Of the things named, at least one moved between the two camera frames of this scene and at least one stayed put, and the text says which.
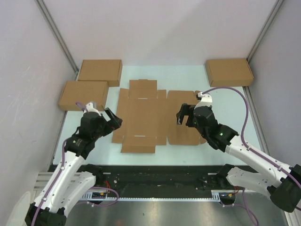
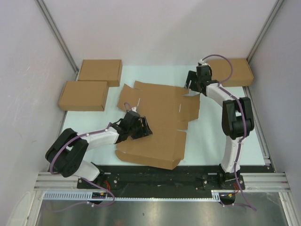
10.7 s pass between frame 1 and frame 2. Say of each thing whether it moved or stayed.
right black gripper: moved
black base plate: stayed
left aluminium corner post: stayed
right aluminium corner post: stayed
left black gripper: moved
